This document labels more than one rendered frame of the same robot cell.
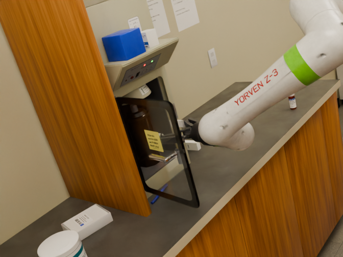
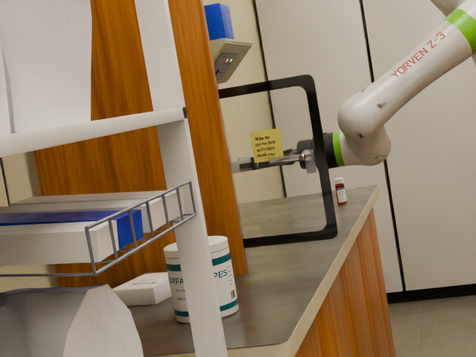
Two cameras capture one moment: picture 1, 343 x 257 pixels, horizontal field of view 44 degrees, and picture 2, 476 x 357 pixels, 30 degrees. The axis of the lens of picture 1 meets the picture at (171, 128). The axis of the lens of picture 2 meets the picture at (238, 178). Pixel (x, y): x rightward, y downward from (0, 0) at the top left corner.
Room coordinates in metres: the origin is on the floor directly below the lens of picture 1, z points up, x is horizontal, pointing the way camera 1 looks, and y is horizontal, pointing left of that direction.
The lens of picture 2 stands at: (-0.44, 1.25, 1.36)
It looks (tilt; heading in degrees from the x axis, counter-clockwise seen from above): 5 degrees down; 329
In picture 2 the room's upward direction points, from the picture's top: 9 degrees counter-clockwise
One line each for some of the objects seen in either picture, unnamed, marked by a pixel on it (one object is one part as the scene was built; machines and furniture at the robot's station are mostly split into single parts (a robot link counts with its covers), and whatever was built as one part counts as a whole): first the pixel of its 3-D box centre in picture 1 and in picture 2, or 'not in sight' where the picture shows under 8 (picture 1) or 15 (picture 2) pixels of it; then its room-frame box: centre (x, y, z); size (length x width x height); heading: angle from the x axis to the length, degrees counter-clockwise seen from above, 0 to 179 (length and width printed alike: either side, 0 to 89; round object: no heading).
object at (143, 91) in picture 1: (128, 91); not in sight; (1.69, 0.13, 1.34); 0.18 x 0.18 x 0.05
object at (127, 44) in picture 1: (124, 44); (208, 25); (1.52, 0.08, 1.56); 0.10 x 0.10 x 0.09; 45
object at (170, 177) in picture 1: (155, 151); (265, 164); (1.37, 0.07, 1.19); 0.30 x 0.01 x 0.40; 38
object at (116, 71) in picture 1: (144, 63); (221, 62); (1.57, 0.03, 1.46); 0.32 x 0.11 x 0.10; 135
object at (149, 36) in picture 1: (148, 38); not in sight; (1.60, -0.01, 1.54); 0.05 x 0.05 x 0.06; 39
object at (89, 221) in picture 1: (87, 222); (150, 288); (1.42, 0.41, 0.96); 0.16 x 0.12 x 0.04; 122
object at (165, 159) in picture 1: (162, 156); (290, 158); (1.29, 0.05, 1.20); 0.10 x 0.05 x 0.03; 38
